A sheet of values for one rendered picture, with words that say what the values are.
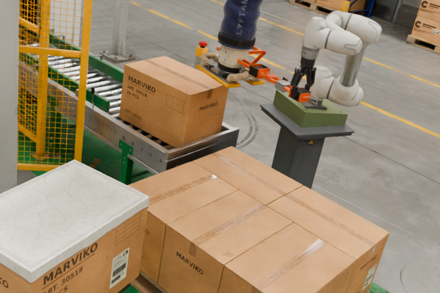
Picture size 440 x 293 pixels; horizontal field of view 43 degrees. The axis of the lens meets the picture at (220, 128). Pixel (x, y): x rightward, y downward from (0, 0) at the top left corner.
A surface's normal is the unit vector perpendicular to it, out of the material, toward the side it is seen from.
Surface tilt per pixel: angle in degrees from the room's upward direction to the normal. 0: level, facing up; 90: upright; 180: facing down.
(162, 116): 90
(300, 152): 90
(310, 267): 0
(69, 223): 0
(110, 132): 90
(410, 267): 0
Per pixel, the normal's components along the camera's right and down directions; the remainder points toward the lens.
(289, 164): -0.89, 0.05
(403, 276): 0.17, -0.89
